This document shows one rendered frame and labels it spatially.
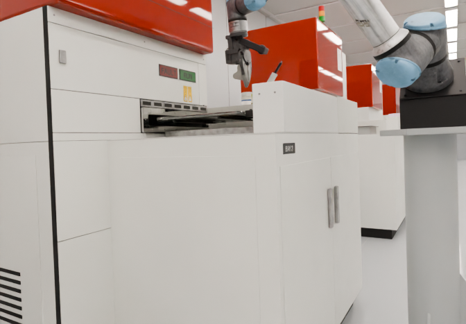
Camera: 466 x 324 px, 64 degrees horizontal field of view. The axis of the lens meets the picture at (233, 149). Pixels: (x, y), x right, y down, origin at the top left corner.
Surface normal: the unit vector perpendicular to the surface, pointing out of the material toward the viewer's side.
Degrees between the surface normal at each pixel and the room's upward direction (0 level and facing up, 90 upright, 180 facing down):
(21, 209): 90
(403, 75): 137
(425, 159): 90
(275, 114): 90
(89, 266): 90
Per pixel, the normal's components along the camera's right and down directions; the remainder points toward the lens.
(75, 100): 0.86, -0.02
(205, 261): -0.51, 0.04
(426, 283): -0.68, 0.04
